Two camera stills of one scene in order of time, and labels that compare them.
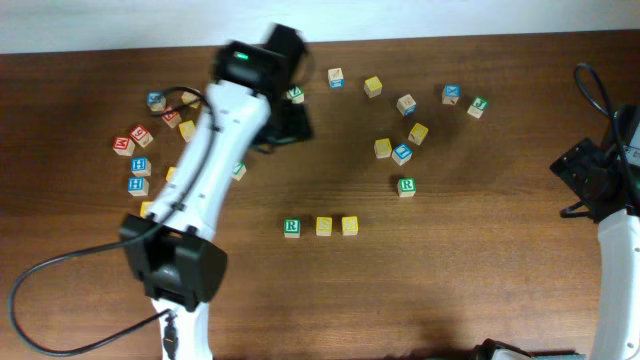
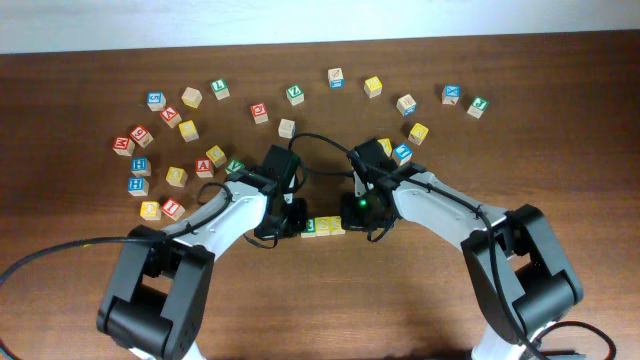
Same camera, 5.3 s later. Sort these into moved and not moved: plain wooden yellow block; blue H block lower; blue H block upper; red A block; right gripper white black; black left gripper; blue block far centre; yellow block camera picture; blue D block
Moved: black left gripper; right gripper white black
Not moved: red A block; blue H block lower; blue block far centre; blue H block upper; plain wooden yellow block; blue D block; yellow block camera picture
